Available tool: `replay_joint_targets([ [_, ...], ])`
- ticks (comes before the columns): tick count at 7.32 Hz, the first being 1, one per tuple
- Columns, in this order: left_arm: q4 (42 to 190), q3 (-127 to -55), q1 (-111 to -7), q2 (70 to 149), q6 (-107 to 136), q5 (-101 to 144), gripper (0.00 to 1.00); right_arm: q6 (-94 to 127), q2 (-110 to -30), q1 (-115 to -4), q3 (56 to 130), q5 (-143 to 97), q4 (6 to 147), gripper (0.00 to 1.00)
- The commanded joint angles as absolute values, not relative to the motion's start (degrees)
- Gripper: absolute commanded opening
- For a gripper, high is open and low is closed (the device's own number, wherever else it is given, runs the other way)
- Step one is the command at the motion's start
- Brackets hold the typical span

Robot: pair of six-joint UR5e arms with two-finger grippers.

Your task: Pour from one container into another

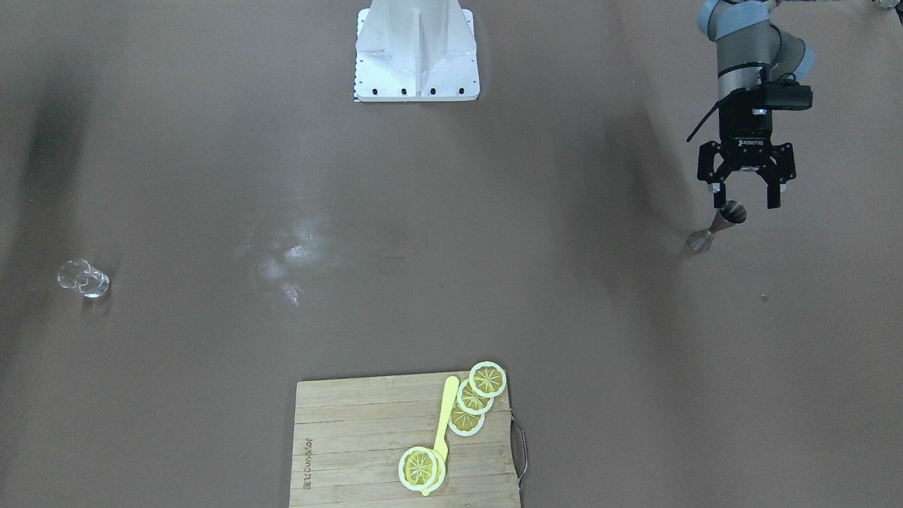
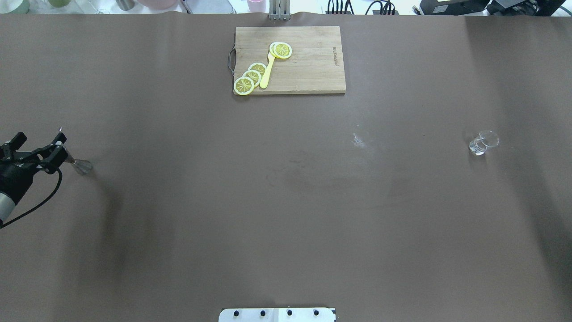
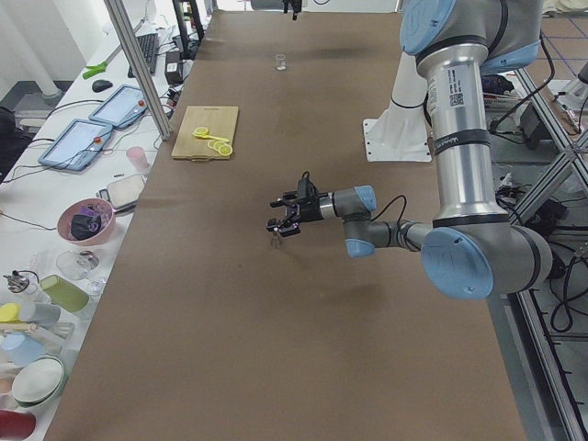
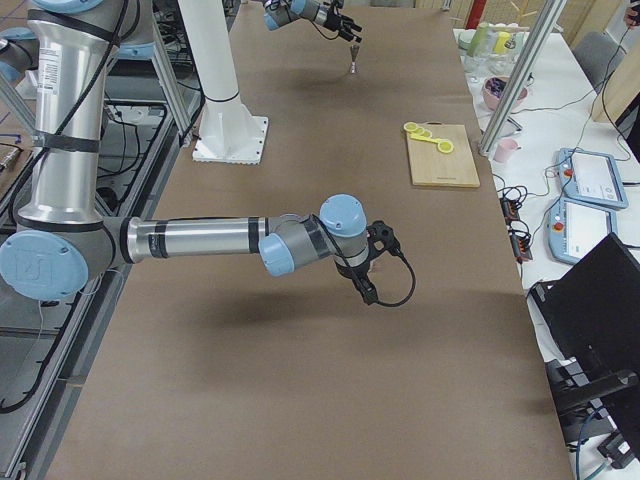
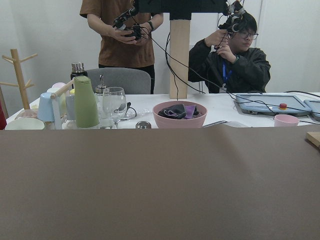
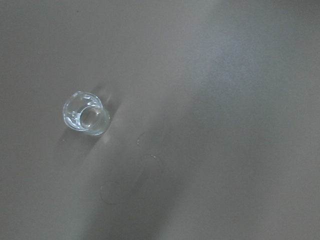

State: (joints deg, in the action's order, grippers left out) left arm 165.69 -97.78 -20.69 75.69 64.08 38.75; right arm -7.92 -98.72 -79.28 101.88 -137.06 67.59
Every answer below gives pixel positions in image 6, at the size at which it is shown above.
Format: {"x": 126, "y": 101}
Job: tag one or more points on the small clear glass cup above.
{"x": 84, "y": 112}

